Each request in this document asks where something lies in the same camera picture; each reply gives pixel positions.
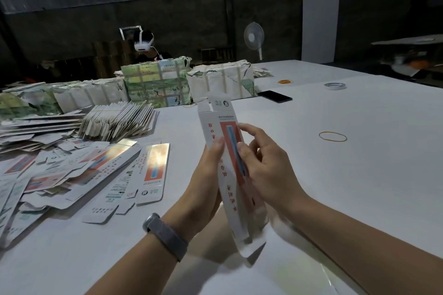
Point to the person's left hand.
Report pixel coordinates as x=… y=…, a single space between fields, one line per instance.
x=201 y=194

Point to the person's right hand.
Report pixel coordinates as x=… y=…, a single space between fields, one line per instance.
x=277 y=177

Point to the toothbrush carton box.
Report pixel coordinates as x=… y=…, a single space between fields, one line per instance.
x=216 y=117

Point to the fanned stack of white cartons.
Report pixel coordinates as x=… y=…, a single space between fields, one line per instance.
x=117 y=120

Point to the pile of cartons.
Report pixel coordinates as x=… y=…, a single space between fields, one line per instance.
x=41 y=181

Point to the person's right forearm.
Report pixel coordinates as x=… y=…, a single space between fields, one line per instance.
x=367 y=250

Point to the grey band wristwatch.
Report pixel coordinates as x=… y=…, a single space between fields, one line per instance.
x=166 y=236

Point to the thin tan rubber band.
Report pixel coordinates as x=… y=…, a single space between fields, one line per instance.
x=320 y=136

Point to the black smartphone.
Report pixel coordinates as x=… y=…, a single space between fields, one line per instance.
x=275 y=96

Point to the small orange tape roll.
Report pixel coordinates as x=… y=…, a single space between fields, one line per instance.
x=284 y=82

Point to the white tape roll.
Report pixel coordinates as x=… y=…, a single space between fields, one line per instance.
x=327 y=86

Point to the small white paper stack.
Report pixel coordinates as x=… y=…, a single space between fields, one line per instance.
x=262 y=71

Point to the green printed wrapped bundle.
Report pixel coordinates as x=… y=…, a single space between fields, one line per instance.
x=156 y=82

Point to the dark wooden chair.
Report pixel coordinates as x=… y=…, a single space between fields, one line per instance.
x=216 y=55

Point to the white standing fan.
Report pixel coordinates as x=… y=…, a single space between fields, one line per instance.
x=254 y=34

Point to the white board panel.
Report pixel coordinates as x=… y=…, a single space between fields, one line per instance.
x=320 y=23

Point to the stack of brown cartons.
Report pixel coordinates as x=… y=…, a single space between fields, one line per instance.
x=111 y=57

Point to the row of white wrapped bundles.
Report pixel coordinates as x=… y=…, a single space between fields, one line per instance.
x=69 y=96

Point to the cluttered side table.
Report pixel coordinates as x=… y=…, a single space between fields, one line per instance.
x=408 y=60

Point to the white head-mounted camera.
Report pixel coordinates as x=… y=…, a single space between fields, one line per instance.
x=143 y=44

